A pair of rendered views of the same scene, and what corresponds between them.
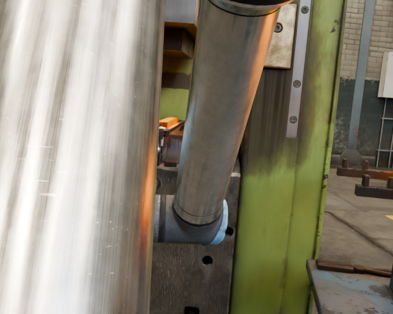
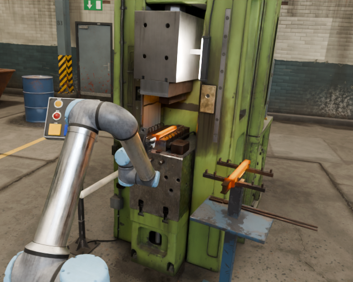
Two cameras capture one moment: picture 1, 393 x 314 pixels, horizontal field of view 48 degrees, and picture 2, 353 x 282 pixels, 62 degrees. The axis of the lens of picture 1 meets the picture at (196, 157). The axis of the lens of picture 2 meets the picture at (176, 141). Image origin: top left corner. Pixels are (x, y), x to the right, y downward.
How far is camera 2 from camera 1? 0.95 m
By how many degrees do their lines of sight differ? 20
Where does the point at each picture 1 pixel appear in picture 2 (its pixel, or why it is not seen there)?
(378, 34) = not seen: outside the picture
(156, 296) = (153, 201)
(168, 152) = (159, 146)
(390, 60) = not seen: outside the picture
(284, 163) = (212, 153)
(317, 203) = (226, 171)
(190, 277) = (165, 195)
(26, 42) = (60, 165)
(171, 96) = (180, 113)
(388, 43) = not seen: outside the picture
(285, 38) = (210, 100)
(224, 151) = (138, 164)
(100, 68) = (69, 170)
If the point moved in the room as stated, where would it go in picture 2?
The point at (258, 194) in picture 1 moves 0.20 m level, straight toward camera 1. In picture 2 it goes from (201, 164) to (188, 174)
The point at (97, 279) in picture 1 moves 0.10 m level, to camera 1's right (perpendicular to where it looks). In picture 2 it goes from (63, 200) to (87, 206)
